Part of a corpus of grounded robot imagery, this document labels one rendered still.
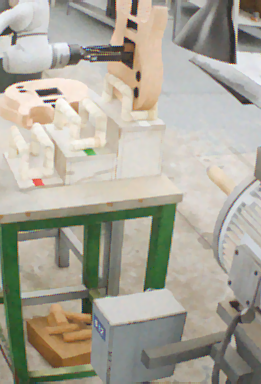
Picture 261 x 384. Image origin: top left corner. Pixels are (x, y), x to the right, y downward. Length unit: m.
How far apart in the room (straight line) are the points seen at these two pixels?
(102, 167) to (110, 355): 0.98
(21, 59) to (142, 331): 1.04
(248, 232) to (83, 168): 0.99
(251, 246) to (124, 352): 0.33
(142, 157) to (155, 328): 0.99
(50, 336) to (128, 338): 1.51
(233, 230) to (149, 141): 0.97
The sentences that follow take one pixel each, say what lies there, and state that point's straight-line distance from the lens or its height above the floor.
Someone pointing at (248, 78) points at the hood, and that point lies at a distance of 1.43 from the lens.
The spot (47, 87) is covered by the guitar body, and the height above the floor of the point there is 0.99.
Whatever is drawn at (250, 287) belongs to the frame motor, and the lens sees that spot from 1.27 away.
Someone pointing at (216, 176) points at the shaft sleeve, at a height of 1.26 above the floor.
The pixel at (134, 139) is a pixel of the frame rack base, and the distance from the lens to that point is 2.25.
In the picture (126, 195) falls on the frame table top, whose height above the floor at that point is 0.93.
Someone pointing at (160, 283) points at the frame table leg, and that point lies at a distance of 2.41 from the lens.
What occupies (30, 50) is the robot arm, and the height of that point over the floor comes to 1.36.
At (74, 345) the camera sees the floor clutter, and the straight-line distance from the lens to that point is 2.82.
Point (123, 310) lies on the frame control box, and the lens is 1.38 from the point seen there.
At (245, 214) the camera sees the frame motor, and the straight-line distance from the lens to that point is 1.35.
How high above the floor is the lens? 1.93
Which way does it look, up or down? 26 degrees down
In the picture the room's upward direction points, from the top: 5 degrees clockwise
